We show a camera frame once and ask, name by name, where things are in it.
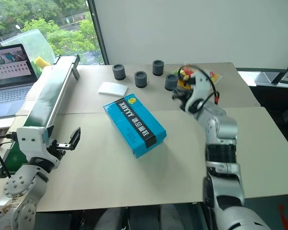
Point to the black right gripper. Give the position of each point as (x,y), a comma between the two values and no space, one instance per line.
(186,101)

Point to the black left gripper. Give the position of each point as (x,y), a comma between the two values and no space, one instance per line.
(56,149)

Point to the blue cardboard box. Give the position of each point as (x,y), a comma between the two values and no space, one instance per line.
(134,122)

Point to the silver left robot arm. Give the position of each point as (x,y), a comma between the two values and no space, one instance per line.
(21,182)

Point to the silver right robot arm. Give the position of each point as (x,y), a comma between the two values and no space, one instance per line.
(223,129)

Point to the green conveyor belt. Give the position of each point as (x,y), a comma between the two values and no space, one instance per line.
(50,91)

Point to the dark grey cylinder cup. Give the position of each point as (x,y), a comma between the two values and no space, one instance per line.
(171,82)
(140,80)
(118,72)
(158,68)

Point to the clear bag of colourful toys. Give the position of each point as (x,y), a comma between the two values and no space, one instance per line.
(216,76)

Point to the white foam pad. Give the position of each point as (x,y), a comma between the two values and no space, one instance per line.
(112,89)

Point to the grey open laptop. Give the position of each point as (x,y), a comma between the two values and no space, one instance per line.
(9,95)

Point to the green plastic item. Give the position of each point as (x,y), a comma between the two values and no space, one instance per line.
(36,68)

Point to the yellow sponge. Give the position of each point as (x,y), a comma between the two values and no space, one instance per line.
(42,61)

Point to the clear plastic bag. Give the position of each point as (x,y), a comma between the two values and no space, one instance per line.
(36,40)

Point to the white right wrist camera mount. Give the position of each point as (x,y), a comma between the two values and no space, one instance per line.
(201,88)

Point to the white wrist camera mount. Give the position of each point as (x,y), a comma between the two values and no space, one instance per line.
(201,88)
(28,141)

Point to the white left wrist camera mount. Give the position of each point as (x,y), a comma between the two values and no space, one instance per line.
(28,141)

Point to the black window frame post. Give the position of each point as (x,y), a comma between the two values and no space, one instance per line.
(98,31)

